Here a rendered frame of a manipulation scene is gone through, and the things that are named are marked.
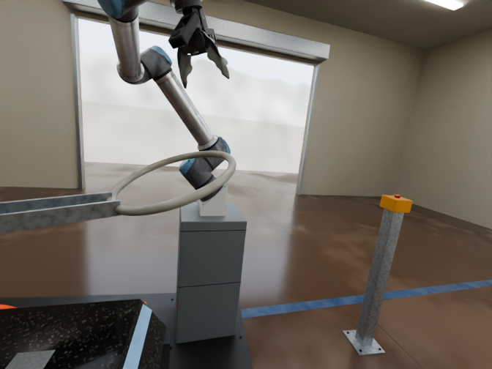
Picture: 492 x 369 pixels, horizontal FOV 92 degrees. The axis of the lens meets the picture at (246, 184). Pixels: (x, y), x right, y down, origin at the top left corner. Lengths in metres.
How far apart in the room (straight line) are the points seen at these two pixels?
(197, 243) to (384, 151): 6.75
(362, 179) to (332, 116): 2.02
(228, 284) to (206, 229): 0.42
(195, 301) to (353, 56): 6.38
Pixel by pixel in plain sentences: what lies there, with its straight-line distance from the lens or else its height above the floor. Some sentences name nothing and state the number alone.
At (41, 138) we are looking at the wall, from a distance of 5.86.
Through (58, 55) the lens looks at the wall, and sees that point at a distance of 5.80.
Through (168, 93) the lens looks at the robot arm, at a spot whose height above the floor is 1.54.
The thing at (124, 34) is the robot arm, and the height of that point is 1.65.
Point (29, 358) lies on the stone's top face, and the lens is 0.83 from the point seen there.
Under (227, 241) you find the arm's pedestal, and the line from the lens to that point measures 1.51.
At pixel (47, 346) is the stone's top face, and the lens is 0.84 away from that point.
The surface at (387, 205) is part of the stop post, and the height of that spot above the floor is 1.03.
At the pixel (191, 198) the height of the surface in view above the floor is 1.17.
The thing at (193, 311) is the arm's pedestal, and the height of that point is 0.24.
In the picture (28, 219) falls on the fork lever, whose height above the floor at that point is 1.10.
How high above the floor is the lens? 1.37
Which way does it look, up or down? 12 degrees down
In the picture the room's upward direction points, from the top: 6 degrees clockwise
